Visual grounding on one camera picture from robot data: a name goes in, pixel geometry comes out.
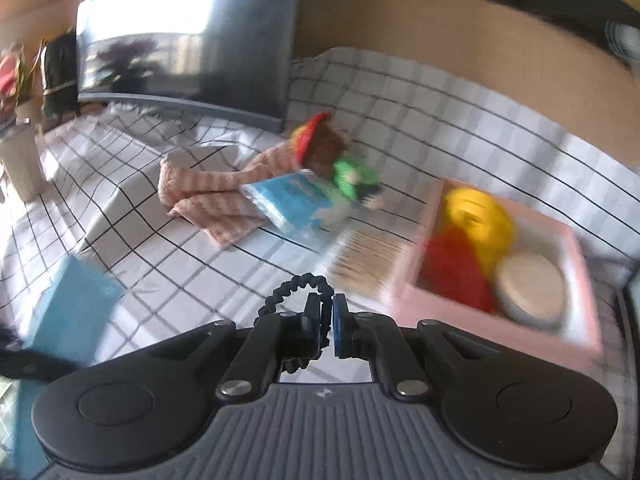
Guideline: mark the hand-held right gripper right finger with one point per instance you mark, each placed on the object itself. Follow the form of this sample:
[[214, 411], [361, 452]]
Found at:
[[342, 327]]

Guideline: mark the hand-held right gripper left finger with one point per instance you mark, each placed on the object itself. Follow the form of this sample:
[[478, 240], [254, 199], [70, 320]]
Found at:
[[312, 330]]

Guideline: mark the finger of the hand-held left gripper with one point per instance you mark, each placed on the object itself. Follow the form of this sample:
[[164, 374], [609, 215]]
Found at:
[[30, 362]]

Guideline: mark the blue face mask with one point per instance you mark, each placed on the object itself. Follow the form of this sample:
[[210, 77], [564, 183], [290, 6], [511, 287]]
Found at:
[[70, 305]]

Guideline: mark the clear cotton swab box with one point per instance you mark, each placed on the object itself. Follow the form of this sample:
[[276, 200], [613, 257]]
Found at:
[[370, 260]]

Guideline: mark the red fuzzy cloth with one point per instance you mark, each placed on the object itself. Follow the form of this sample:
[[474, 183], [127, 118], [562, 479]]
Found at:
[[455, 270]]

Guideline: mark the blue white packet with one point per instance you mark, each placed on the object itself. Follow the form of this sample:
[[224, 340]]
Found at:
[[290, 200]]

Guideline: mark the pink cardboard box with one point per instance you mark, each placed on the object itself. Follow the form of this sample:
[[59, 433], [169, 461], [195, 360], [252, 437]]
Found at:
[[500, 331]]

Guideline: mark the pink striped fleece towel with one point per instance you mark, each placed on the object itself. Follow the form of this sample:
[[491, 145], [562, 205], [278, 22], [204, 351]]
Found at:
[[210, 190]]

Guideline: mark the yellow plastic toy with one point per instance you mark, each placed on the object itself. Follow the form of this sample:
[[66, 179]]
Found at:
[[480, 220]]

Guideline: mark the crocheted doll with red hat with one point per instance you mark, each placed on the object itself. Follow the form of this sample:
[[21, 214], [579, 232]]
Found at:
[[330, 152]]

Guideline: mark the black white checkered tablecloth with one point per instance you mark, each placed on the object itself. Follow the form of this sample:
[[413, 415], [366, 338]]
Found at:
[[175, 260]]

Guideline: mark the white cup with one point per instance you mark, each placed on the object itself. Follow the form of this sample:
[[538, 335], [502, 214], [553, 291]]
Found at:
[[22, 160]]

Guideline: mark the potted plant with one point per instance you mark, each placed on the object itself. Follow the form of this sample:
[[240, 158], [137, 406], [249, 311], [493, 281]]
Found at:
[[22, 75]]

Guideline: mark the black object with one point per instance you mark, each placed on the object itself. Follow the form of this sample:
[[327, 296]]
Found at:
[[60, 75]]

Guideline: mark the glass panel computer case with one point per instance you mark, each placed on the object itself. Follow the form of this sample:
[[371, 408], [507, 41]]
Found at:
[[632, 335]]

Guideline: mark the dark computer monitor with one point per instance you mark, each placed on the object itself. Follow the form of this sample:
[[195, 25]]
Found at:
[[200, 35]]

